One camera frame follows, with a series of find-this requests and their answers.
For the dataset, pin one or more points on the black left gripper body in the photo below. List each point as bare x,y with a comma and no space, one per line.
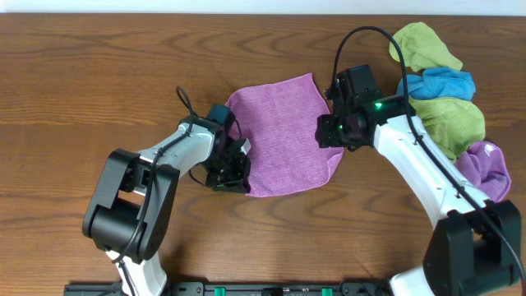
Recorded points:
228,171

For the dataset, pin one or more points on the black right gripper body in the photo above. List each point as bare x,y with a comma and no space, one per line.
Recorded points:
336,132

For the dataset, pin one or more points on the purple cloth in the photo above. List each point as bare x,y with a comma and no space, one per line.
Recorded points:
483,165
280,120

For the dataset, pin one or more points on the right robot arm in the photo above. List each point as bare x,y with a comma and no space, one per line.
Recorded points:
476,242

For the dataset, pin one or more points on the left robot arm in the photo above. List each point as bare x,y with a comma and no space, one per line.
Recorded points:
130,209

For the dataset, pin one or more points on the blue cloth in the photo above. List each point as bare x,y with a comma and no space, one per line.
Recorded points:
441,82

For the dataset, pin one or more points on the lower green cloth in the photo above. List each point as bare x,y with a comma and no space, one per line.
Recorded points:
453,124

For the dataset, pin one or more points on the green cloth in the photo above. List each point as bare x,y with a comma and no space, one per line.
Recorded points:
453,124
422,48

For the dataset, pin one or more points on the upper green cloth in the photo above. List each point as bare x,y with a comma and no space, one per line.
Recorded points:
422,48

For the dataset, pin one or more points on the purple cloth in pile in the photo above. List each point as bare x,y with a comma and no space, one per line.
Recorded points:
483,165

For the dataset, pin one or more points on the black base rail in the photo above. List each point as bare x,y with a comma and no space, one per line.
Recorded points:
196,288

